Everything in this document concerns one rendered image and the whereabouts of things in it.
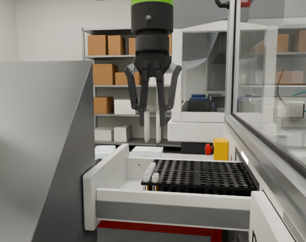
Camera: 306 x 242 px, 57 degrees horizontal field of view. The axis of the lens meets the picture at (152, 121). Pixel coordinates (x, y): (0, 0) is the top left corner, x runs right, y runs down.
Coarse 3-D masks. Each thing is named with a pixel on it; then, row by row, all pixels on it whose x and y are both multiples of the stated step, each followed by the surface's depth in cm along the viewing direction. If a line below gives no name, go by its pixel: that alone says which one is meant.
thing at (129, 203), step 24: (144, 168) 76; (96, 192) 53; (120, 192) 53; (144, 192) 52; (168, 192) 52; (96, 216) 54; (120, 216) 53; (144, 216) 52; (168, 216) 52; (192, 216) 51; (216, 216) 50; (240, 216) 49
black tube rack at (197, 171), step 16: (160, 160) 72; (176, 160) 72; (160, 176) 59; (176, 176) 60; (192, 176) 60; (208, 176) 59; (224, 176) 59; (240, 176) 59; (176, 192) 58; (192, 192) 59; (208, 192) 58; (224, 192) 58; (240, 192) 58
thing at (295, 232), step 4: (284, 216) 33; (284, 220) 33; (288, 220) 32; (288, 224) 32; (292, 224) 31; (292, 228) 31; (292, 232) 30; (296, 232) 29; (296, 236) 29; (300, 236) 28; (300, 240) 28
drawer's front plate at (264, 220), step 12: (252, 192) 43; (252, 204) 43; (264, 204) 39; (252, 216) 43; (264, 216) 36; (276, 216) 35; (252, 228) 43; (264, 228) 36; (276, 228) 32; (264, 240) 35; (276, 240) 30; (288, 240) 30
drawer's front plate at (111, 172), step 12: (108, 156) 65; (120, 156) 70; (96, 168) 56; (108, 168) 61; (120, 168) 71; (84, 180) 51; (96, 180) 54; (108, 180) 61; (120, 180) 71; (84, 192) 52; (84, 204) 52; (84, 216) 52
